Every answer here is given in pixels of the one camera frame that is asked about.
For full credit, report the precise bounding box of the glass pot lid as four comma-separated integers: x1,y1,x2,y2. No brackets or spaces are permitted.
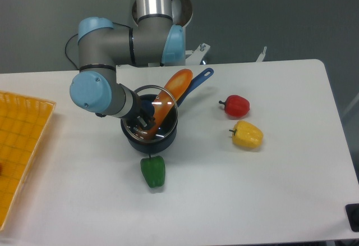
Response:
121,85,178,144

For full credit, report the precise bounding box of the orange bread loaf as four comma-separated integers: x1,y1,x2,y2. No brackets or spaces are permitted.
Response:
135,69,193,140

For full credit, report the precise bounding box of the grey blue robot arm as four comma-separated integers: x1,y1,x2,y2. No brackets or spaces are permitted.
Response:
70,0,185,129

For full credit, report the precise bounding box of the green bell pepper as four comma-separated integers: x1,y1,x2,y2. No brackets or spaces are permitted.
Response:
140,156,165,188

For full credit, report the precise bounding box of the black cable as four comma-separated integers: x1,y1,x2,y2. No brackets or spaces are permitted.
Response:
65,21,132,71

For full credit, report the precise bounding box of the dark blue saucepan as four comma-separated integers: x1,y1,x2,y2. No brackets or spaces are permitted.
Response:
121,68,214,154

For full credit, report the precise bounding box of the yellow plastic basket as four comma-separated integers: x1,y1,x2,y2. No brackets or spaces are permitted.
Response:
1,91,56,230

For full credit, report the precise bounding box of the yellow bell pepper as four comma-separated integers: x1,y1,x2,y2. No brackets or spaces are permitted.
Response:
229,120,264,148

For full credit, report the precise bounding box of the black corner object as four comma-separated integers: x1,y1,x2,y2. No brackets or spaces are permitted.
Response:
345,203,359,233

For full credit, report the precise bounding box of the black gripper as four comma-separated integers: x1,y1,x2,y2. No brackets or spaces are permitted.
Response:
130,94,155,130

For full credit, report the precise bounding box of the red bell pepper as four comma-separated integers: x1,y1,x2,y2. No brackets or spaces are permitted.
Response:
218,95,250,118

